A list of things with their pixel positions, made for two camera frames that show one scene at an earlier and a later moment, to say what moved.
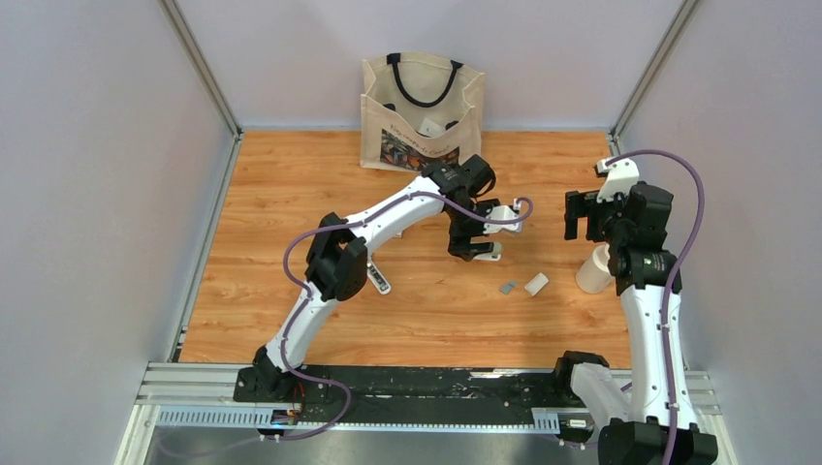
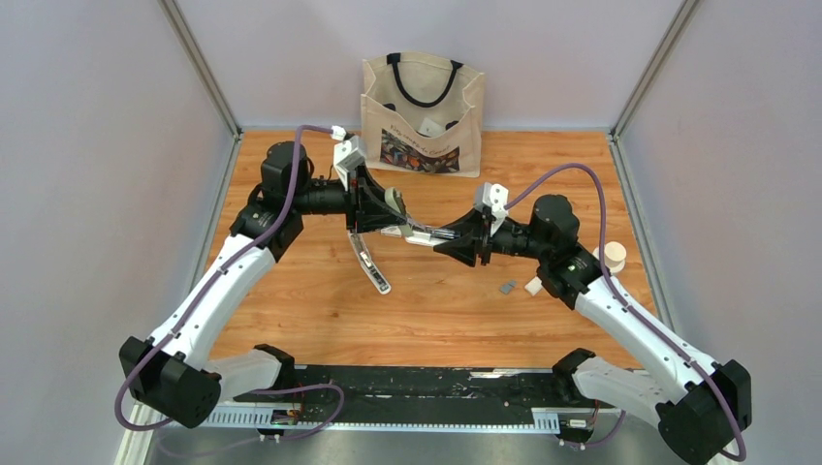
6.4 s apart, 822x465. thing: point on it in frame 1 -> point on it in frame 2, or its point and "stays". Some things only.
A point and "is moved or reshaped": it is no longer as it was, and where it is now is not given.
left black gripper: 460,242 -> 369,210
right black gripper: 582,204 -> 470,241
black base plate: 413,394 stays
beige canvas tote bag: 418,111 stays
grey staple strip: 506,289 stays
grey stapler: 494,255 is moved or reshaped
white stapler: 377,277 stays
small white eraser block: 536,284 stays
